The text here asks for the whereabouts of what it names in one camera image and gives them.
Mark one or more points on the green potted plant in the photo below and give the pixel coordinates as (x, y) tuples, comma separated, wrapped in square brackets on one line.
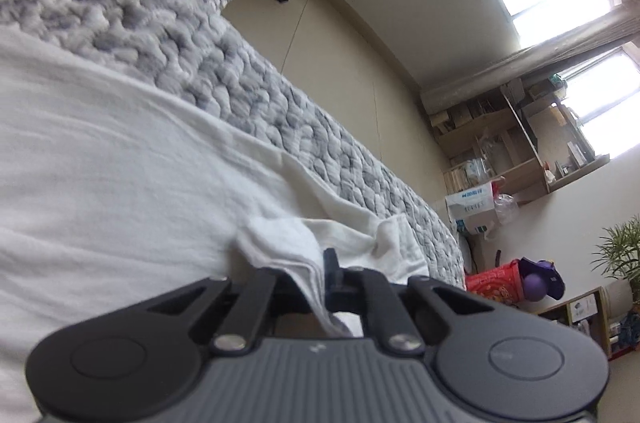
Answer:
[(620, 253)]

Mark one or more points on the purple ball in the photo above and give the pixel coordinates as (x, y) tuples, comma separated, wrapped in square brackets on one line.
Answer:
[(534, 290)]

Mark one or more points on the purple cap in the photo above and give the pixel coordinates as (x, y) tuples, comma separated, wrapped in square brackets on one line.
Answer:
[(547, 275)]

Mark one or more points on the grey curtain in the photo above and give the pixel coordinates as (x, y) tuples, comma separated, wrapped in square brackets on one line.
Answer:
[(525, 68)]

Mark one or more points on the white cardboard box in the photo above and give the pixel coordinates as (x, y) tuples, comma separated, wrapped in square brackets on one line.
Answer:
[(470, 208)]

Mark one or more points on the white pants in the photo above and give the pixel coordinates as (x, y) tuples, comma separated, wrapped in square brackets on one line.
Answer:
[(125, 178)]

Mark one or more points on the red bag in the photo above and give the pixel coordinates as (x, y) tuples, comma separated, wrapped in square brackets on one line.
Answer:
[(492, 285)]

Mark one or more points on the wooden shelf unit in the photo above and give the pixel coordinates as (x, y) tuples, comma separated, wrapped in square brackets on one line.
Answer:
[(520, 168)]

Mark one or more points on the small wooden cabinet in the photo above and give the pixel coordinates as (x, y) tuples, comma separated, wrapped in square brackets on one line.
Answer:
[(580, 313)]

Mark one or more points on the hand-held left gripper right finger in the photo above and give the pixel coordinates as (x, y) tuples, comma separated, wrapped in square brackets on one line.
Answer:
[(330, 268)]

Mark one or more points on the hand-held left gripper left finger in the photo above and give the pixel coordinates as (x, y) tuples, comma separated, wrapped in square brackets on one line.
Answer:
[(260, 298)]

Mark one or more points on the grey checked quilt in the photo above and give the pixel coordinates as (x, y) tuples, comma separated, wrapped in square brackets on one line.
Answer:
[(150, 3)]

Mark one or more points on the clear plastic bag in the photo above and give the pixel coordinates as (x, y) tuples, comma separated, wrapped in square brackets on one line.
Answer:
[(505, 208)]

